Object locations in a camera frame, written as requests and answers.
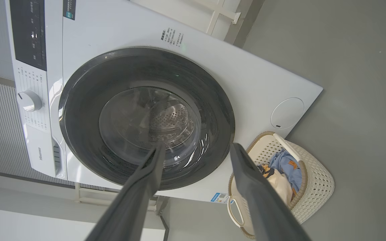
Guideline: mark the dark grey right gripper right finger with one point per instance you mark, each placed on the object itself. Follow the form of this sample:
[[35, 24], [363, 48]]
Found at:
[[263, 207]]

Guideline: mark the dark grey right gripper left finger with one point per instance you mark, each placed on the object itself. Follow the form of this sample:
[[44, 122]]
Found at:
[[132, 201]]

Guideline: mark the blue cartoon print garment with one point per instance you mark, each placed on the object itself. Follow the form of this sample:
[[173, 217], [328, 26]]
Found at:
[[285, 167]]

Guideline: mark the dark round glass washer door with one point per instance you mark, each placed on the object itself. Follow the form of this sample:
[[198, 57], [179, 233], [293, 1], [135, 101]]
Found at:
[[85, 110]]

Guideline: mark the white plastic dial knob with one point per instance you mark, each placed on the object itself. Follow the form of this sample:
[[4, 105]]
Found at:
[[29, 100]]

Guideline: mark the white front-load washing machine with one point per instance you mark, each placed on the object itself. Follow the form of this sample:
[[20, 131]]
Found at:
[[112, 26]]

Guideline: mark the blue white energy label sticker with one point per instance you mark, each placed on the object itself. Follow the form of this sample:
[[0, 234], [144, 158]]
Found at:
[[219, 197]]

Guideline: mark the cream perforated laundry basket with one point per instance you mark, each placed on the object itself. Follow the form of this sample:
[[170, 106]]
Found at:
[[317, 187]]

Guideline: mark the white metal railing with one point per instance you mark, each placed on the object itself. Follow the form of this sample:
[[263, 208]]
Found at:
[[218, 13]]

